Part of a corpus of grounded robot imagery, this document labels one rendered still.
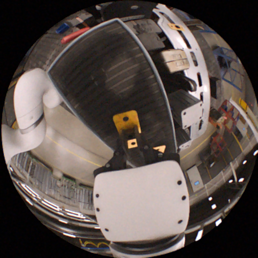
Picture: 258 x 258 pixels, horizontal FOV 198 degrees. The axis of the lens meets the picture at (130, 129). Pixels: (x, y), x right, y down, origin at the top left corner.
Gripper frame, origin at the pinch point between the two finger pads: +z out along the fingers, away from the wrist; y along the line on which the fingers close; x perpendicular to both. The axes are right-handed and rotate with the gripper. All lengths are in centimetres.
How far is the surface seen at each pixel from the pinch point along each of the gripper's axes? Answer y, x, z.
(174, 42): 21.9, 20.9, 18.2
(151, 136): 3.9, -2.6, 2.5
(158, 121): 5.4, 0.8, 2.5
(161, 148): 6.3, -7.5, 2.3
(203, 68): 38.4, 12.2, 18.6
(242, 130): 1009, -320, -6
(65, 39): -5.7, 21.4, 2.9
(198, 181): 334, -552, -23
